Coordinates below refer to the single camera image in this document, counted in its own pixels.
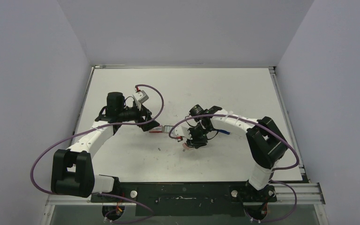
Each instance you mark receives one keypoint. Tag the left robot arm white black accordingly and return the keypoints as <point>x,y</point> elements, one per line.
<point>72,169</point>

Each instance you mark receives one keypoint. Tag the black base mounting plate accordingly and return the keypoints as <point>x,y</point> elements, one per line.
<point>190,208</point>

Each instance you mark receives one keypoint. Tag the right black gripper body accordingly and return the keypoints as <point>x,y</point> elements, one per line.
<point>195,138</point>

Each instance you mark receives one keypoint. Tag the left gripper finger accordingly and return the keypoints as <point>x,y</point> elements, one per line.
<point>147,114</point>
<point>149,126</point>

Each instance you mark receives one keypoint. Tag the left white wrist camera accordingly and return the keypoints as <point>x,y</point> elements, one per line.
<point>139,98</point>

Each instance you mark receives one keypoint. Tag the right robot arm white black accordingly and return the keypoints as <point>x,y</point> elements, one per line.
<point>263,136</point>

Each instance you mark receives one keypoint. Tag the aluminium frame rail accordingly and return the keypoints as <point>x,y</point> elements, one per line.
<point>68,195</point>

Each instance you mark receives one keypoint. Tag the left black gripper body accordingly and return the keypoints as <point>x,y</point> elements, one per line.
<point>131,114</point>

